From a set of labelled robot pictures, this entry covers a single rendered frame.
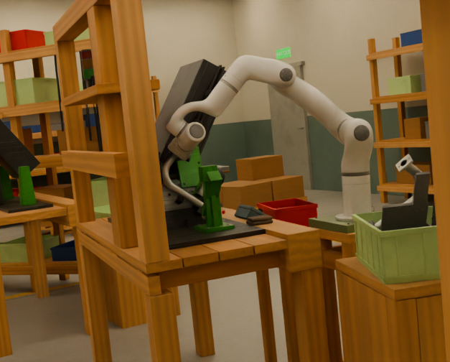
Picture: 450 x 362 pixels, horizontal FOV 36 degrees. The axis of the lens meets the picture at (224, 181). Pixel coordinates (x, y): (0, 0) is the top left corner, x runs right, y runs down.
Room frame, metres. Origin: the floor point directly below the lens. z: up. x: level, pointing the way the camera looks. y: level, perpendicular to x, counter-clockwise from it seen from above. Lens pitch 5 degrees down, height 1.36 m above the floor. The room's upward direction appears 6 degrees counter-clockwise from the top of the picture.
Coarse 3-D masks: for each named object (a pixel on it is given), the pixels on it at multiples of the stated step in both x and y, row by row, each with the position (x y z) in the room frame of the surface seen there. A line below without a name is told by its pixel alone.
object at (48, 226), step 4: (40, 224) 9.46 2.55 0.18; (44, 224) 9.43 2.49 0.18; (48, 224) 9.41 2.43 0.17; (44, 228) 9.40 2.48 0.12; (48, 228) 9.38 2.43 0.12; (52, 228) 9.35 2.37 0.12; (64, 228) 9.28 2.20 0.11; (68, 228) 9.26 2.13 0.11; (72, 228) 9.23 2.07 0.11; (44, 232) 9.78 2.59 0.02; (48, 232) 9.74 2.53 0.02; (52, 232) 9.35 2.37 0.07; (64, 232) 9.58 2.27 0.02; (68, 232) 9.58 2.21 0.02; (72, 232) 9.23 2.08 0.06
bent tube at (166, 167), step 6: (174, 156) 3.12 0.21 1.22; (168, 162) 3.10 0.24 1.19; (162, 168) 3.10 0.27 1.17; (168, 168) 3.09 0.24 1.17; (162, 174) 3.09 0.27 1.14; (168, 174) 3.09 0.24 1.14; (168, 180) 3.07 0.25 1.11; (168, 186) 3.08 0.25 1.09; (174, 186) 3.08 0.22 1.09; (180, 192) 3.08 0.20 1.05; (186, 192) 3.09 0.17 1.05; (186, 198) 3.08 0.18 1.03; (192, 198) 3.09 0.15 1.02; (198, 204) 3.09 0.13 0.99
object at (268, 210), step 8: (280, 200) 3.53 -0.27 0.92; (288, 200) 3.53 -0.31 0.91; (296, 200) 3.52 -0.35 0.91; (304, 200) 3.40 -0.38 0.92; (264, 208) 3.37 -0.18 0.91; (272, 208) 3.25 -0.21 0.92; (280, 208) 3.21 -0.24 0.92; (288, 208) 3.22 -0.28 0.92; (296, 208) 3.23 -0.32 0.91; (304, 208) 3.23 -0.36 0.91; (312, 208) 3.25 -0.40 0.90; (272, 216) 3.26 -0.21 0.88; (280, 216) 3.21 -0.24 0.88; (288, 216) 3.22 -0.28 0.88; (296, 216) 3.23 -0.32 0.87; (304, 216) 3.24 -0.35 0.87; (312, 216) 3.24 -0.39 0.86; (304, 224) 3.24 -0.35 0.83
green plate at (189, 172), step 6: (198, 150) 3.20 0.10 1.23; (192, 156) 3.18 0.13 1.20; (198, 156) 3.19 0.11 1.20; (180, 162) 3.15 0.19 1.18; (186, 162) 3.16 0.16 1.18; (192, 162) 3.17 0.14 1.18; (198, 162) 3.18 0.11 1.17; (180, 168) 3.15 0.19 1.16; (186, 168) 3.16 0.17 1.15; (192, 168) 3.17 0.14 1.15; (180, 174) 3.14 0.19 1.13; (186, 174) 3.15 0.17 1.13; (192, 174) 3.16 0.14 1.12; (198, 174) 3.17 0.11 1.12; (180, 180) 3.13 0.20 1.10; (186, 180) 3.14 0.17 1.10; (192, 180) 3.15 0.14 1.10; (198, 180) 3.16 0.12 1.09; (186, 186) 3.13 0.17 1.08; (192, 186) 3.14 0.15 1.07
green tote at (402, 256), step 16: (432, 208) 2.57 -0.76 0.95; (368, 224) 2.32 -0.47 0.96; (368, 240) 2.34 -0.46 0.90; (384, 240) 2.16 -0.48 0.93; (400, 240) 2.16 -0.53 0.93; (416, 240) 2.16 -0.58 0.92; (432, 240) 2.16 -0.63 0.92; (368, 256) 2.36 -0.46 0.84; (384, 256) 2.16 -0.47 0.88; (400, 256) 2.16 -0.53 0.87; (416, 256) 2.16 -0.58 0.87; (432, 256) 2.16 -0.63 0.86; (384, 272) 2.17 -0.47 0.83; (400, 272) 2.16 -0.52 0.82; (416, 272) 2.16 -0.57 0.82; (432, 272) 2.16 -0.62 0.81
